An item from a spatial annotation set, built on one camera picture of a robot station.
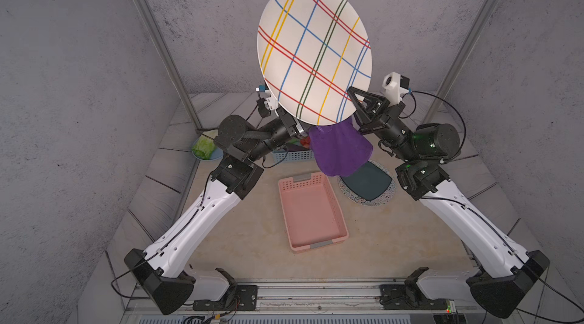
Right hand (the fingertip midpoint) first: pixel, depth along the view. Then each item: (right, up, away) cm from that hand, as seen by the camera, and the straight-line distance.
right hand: (352, 95), depth 43 cm
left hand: (-4, -2, +1) cm, 5 cm away
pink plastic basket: (-4, -36, +51) cm, 63 cm away
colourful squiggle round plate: (+24, -31, +53) cm, 66 cm away
